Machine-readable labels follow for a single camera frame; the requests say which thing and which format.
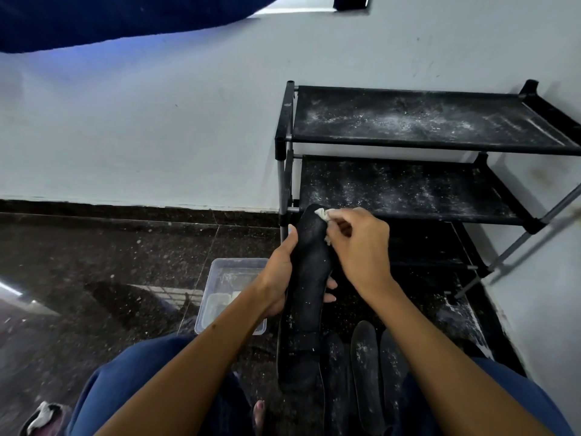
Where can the person's left thumb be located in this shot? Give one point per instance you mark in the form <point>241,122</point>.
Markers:
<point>290,245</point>

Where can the person's bare foot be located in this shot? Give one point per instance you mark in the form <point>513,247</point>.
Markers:
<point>259,417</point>

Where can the black metal shoe rack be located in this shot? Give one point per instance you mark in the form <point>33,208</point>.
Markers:
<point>408,117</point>

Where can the blue trousers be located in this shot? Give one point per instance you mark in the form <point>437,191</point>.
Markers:
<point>122,372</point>

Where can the person's right hand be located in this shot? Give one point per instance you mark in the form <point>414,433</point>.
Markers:
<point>365,254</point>

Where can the dusty black shoe insole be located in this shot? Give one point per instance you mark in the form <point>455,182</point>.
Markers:
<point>335,385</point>
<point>392,363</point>
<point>366,372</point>

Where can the person's right thumb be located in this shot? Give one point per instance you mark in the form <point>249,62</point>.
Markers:
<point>337,236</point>

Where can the dark bag with white cloth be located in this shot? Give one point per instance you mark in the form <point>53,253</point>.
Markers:
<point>45,420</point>

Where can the white cloth in container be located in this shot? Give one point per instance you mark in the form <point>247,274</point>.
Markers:
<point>218,304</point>

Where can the person's left hand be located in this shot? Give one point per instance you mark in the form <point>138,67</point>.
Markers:
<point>272,286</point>

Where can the person's left forearm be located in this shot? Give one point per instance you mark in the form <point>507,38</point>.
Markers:
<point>204,367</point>

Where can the white cleaning cloth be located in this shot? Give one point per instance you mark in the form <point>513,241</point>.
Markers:
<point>323,214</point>

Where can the person's right forearm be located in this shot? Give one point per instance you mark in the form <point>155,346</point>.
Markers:
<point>445,372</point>

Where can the long black shoe insole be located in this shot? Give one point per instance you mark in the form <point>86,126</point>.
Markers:
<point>306,286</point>

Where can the clear plastic container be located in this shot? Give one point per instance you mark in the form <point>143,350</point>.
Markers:
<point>229,272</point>

